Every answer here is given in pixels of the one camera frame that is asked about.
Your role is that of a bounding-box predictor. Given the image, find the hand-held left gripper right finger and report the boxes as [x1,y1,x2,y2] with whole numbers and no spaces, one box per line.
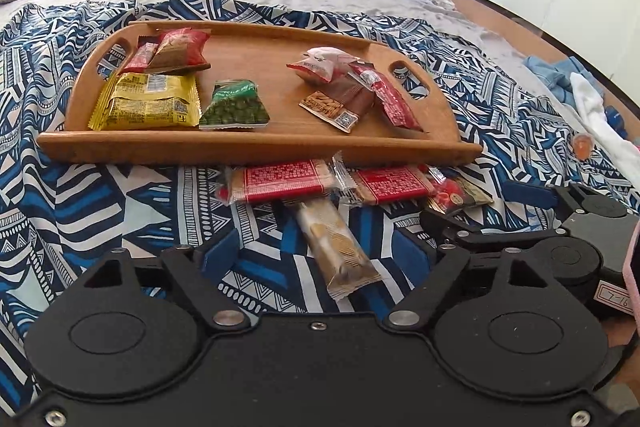
[380,231,583,336]

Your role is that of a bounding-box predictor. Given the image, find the pink cloth strip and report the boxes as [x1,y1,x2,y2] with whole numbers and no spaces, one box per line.
[622,217,640,325]

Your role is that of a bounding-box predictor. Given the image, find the beige cookie packet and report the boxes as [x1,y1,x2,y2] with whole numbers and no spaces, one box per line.
[291,198,382,301]

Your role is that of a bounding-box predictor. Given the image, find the white and red snack packet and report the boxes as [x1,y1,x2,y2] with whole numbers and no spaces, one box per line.
[286,47,357,86]

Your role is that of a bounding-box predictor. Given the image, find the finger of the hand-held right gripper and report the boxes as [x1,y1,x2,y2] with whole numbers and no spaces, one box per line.
[504,179,596,228]
[419,208,568,253]

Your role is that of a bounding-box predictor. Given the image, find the blue white patterned blanket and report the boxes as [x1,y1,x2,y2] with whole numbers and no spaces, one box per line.
[0,0,640,413]

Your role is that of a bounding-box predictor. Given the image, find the small red snack packet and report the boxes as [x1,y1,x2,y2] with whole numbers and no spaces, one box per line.
[120,36,162,75]

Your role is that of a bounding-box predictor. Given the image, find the wooden tray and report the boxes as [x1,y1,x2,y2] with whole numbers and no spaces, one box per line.
[37,19,483,168]

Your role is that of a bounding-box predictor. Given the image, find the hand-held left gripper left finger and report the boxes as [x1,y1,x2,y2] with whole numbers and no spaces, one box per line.
[80,226,262,336]

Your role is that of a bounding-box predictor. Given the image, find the strawberry print snack packet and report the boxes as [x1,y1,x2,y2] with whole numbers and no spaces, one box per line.
[424,174,495,216]

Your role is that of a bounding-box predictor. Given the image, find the orange jelly cup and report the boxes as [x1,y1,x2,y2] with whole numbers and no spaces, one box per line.
[572,133,596,159]

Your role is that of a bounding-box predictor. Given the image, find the yellow snack packet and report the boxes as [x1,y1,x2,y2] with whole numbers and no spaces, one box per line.
[88,73,201,131]

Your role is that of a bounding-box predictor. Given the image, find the red nut snack packet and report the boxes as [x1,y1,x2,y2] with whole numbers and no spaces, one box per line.
[145,28,212,74]

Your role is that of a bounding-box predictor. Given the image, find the brown snack bar packet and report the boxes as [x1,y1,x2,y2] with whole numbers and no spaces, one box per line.
[299,77,376,134]

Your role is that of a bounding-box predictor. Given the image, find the small blue object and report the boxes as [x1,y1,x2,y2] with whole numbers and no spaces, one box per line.
[604,106,628,140]

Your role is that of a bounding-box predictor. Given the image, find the red snack bar packet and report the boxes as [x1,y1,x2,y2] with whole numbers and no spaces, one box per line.
[348,62,425,131]
[216,159,342,206]
[332,163,437,208]

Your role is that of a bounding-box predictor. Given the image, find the green snack packet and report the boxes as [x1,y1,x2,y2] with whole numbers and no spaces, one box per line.
[199,79,271,131]

